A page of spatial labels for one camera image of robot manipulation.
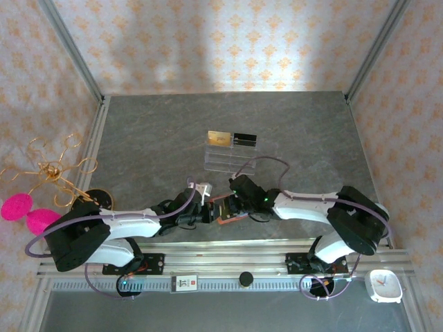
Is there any aluminium rail frame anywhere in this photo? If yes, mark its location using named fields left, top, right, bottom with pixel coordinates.
left=36, top=238, right=416, bottom=279

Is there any gold wire ornament stand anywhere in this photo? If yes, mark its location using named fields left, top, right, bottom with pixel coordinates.
left=0, top=133, right=114, bottom=212

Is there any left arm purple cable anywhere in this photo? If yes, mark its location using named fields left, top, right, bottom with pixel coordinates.
left=24, top=176, right=204, bottom=301

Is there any clear acrylic card stand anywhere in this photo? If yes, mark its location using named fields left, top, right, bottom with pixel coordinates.
left=204, top=138, right=259, bottom=174

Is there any white label tag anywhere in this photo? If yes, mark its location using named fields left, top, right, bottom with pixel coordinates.
left=171, top=275, right=199, bottom=294

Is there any pink fuzzy ball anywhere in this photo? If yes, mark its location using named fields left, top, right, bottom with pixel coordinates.
left=1, top=193, right=34, bottom=221
left=26, top=207, right=63, bottom=239

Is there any dark brown credit card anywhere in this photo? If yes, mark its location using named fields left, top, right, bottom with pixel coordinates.
left=218, top=197, right=232, bottom=219

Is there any orange card holder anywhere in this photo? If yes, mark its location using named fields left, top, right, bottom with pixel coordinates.
left=210, top=194, right=249, bottom=225

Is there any gold credit card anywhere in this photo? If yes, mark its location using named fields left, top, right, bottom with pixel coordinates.
left=207, top=130, right=233, bottom=148

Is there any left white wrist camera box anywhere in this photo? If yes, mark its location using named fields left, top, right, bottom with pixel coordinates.
left=188, top=181, right=213, bottom=199

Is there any black credit card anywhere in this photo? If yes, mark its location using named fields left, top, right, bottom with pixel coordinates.
left=233, top=132, right=258, bottom=149

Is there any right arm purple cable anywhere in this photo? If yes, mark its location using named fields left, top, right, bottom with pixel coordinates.
left=235, top=156, right=392, bottom=302

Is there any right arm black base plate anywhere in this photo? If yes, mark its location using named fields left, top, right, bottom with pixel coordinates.
left=285, top=252, right=349, bottom=276

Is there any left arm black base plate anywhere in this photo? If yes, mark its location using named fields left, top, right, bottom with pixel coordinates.
left=102, top=253, right=165, bottom=276

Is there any aluminium side rail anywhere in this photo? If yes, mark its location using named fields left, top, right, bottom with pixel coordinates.
left=74, top=95, right=111, bottom=194

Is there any slotted grey cable duct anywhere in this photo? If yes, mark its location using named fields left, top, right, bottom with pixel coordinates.
left=51, top=279, right=368, bottom=292

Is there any aluminium frame post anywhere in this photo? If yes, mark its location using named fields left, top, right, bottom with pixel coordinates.
left=36, top=0, right=107, bottom=104
left=345, top=0, right=413, bottom=103

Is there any white alarm clock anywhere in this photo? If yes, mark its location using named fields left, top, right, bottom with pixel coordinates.
left=365, top=268, right=404, bottom=304

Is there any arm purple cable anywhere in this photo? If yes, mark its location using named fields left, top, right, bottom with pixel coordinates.
left=24, top=176, right=204, bottom=301
left=235, top=156, right=392, bottom=302

